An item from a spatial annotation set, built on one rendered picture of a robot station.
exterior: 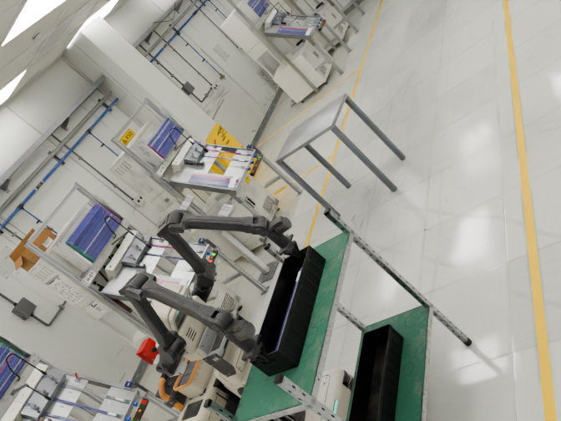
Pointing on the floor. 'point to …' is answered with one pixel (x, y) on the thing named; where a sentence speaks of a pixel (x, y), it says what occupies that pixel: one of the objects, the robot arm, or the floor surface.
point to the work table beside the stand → (322, 124)
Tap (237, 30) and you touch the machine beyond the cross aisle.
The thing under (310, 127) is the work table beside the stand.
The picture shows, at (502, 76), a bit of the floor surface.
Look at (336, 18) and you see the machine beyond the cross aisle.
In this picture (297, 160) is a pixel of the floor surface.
